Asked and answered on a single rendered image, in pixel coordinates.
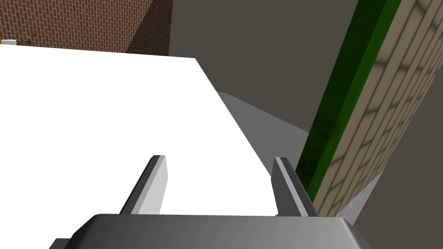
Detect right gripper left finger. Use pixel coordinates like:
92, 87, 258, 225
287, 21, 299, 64
119, 155, 169, 215

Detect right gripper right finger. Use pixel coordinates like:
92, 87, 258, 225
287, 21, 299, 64
270, 157, 319, 218

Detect white table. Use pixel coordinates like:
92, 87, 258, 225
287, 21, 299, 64
0, 44, 279, 249

